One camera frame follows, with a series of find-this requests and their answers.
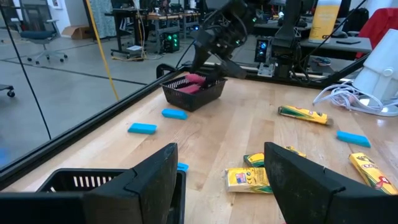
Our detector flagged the yellow white wipes canister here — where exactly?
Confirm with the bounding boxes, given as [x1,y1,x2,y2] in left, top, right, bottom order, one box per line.
[308,0,343,44]

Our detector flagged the computer tower green lights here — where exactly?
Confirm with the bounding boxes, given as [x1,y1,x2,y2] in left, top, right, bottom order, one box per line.
[162,30,181,54]

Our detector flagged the black slotted plastic basket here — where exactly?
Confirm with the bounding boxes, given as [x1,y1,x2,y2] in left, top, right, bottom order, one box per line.
[36,167,187,224]
[160,73,228,113]

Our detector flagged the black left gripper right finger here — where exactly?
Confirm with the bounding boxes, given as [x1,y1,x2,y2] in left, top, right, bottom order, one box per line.
[264,142,346,224]

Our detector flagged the wooden workbench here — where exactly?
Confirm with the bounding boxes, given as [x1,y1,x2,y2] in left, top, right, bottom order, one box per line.
[139,11,202,41]

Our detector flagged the computer tower blue light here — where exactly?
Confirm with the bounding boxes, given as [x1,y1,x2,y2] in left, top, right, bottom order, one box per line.
[254,37,271,63]

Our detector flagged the black desk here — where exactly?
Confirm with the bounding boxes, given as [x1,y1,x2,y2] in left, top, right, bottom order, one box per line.
[104,7,149,60]

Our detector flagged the white desk lamp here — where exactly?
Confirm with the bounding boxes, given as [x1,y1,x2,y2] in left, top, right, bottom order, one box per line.
[353,28,398,118]

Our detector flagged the patterned grey curtain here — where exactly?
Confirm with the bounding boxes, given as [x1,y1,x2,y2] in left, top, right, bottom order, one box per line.
[90,0,117,39]

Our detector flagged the black floor cable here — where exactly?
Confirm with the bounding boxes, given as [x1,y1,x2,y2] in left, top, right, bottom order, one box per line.
[0,5,53,141]

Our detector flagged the brown cardboard box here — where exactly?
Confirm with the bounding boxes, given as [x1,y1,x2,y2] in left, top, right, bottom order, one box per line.
[61,25,94,40]

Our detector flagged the yellow floor cable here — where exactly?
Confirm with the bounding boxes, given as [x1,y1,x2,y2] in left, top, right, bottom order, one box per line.
[84,0,121,102]

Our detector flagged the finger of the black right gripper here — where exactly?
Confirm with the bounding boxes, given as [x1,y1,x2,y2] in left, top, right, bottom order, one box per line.
[217,55,249,80]
[190,45,214,74]

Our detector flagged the red jacket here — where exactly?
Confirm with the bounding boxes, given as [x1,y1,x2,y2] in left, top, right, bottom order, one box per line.
[355,7,398,60]

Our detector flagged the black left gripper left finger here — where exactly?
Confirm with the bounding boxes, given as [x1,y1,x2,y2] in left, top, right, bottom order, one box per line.
[82,142,180,224]

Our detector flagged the black backpack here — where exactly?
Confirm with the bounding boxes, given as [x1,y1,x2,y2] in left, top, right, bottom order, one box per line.
[341,7,371,34]

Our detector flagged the white lamp cable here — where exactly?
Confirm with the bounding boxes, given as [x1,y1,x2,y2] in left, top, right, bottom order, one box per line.
[312,82,398,113]

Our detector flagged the grey desk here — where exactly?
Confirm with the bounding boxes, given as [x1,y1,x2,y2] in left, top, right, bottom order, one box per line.
[300,36,373,60]

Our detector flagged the blue grey office chair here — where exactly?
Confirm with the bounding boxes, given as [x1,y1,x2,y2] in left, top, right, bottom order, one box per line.
[19,18,69,65]

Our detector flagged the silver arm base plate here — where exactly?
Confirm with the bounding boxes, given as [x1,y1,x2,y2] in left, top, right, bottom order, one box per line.
[257,62,276,78]

